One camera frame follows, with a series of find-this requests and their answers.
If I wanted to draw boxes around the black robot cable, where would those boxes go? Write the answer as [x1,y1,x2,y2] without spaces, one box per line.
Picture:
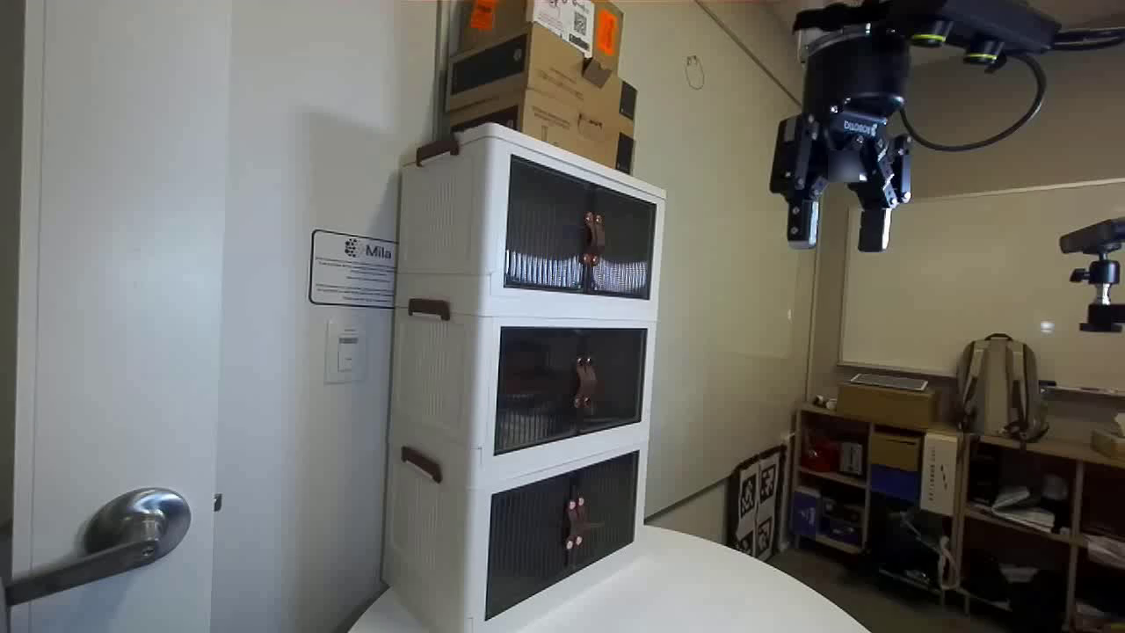
[897,28,1125,153]

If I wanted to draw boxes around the whiteboard on wall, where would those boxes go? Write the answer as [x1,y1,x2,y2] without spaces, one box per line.
[843,180,1125,394]

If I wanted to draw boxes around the grey backpack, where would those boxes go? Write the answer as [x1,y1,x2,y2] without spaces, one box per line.
[956,333,1046,443]

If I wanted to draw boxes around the white three-tier storage cabinet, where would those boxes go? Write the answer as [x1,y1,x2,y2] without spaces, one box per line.
[383,123,665,633]

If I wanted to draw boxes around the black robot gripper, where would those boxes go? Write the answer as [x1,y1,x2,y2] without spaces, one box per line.
[770,24,911,253]

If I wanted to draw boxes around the middle shelf doors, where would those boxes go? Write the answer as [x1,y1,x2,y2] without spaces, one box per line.
[494,328,647,454]

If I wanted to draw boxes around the cardboard box on cabinet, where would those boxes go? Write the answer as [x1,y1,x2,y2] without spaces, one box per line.
[443,0,635,173]

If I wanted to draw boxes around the wall sign plaque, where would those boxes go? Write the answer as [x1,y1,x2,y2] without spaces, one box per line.
[306,229,398,310]

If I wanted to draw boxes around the calibration marker board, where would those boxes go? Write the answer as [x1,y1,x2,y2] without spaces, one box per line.
[726,447,785,558]

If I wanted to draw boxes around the wooden low shelf unit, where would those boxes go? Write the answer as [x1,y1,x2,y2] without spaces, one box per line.
[791,403,1125,633]

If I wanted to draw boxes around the white wall switch plate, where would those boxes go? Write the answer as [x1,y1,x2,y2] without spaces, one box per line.
[323,323,362,382]

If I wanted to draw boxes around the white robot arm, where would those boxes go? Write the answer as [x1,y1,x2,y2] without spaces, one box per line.
[770,0,1063,253]

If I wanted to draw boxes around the shelf door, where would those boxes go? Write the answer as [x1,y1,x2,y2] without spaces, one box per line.
[501,158,589,292]
[586,190,658,300]

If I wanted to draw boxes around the silver door lever handle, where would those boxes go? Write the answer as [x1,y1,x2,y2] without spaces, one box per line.
[2,485,192,606]

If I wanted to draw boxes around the black camera on mount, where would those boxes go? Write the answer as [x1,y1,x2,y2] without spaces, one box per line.
[1057,219,1125,333]

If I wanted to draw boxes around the white door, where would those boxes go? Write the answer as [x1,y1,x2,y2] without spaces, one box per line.
[2,0,233,633]

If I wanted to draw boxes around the cardboard box on shelf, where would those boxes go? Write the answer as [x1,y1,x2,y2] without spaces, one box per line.
[838,374,941,430]

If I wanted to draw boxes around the shelf doors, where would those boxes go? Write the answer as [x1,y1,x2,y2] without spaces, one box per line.
[494,328,647,454]
[485,454,640,617]

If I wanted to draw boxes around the bottom shelf doors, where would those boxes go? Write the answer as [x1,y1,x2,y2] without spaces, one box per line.
[485,454,640,617]

